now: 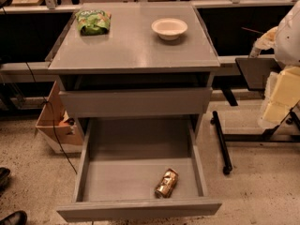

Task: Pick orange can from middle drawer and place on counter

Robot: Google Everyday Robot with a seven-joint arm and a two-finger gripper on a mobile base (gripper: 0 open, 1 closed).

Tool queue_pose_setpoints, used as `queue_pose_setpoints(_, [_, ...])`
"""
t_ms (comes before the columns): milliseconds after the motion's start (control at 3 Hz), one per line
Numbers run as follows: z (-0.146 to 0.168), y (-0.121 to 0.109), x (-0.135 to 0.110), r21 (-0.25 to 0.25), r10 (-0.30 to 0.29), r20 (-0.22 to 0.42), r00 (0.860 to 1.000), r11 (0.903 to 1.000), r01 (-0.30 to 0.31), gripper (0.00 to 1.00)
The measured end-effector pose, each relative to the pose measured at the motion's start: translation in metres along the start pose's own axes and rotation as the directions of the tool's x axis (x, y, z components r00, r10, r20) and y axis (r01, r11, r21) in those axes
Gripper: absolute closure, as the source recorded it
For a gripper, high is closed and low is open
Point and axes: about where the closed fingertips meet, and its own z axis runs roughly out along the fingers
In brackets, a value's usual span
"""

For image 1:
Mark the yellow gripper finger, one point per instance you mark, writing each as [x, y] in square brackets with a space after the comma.
[275, 113]
[287, 88]

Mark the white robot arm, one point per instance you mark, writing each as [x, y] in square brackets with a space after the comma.
[284, 39]

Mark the closed grey top drawer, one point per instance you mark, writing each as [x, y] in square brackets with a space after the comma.
[126, 103]

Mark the grey drawer cabinet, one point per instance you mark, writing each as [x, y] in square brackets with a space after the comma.
[133, 57]

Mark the open grey middle drawer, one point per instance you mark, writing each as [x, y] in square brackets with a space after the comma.
[121, 164]

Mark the black side table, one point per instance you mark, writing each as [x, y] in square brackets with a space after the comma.
[254, 72]

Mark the white squeeze bottle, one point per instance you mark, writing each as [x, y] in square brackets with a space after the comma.
[255, 51]

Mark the white bowl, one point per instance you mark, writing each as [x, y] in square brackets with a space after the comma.
[169, 28]

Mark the green chip bag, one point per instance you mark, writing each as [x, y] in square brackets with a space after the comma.
[93, 22]

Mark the cardboard box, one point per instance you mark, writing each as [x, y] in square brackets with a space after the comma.
[56, 127]

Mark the black shoe lower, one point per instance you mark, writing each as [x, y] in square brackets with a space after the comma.
[16, 218]

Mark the black shoe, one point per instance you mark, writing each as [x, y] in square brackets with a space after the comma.
[16, 218]
[4, 175]

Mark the black shoe upper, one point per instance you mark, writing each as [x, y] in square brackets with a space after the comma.
[4, 175]

